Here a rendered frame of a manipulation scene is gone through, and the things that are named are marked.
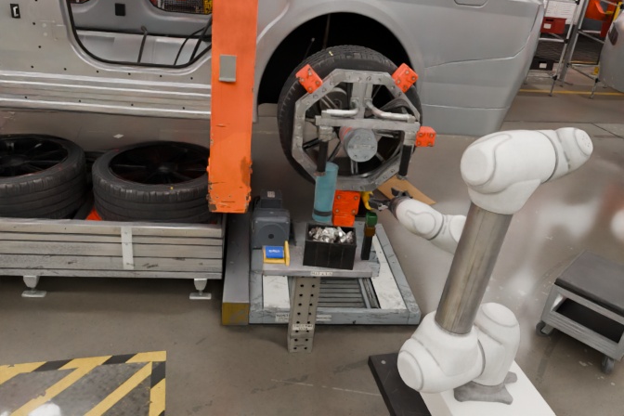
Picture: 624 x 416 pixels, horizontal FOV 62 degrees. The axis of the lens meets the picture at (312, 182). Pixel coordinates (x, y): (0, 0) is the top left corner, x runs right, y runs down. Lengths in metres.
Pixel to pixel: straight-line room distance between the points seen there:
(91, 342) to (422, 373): 1.45
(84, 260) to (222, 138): 0.88
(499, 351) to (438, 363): 0.22
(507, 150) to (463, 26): 1.55
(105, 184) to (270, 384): 1.16
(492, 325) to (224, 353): 1.17
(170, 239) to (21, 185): 0.69
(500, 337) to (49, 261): 1.89
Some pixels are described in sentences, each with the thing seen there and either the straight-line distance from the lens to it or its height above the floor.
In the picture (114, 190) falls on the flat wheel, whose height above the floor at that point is 0.48.
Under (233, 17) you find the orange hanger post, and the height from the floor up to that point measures 1.32.
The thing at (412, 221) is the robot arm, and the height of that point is 0.82.
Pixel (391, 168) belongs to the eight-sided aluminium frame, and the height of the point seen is 0.70.
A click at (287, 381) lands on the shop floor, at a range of 2.21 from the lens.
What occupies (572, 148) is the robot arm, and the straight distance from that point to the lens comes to 1.32.
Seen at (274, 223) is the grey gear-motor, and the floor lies 0.39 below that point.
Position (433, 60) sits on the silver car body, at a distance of 2.67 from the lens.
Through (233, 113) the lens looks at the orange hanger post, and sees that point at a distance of 2.04.
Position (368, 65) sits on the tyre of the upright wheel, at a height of 1.14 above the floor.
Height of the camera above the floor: 1.60
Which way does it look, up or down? 25 degrees down
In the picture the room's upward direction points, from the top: 6 degrees clockwise
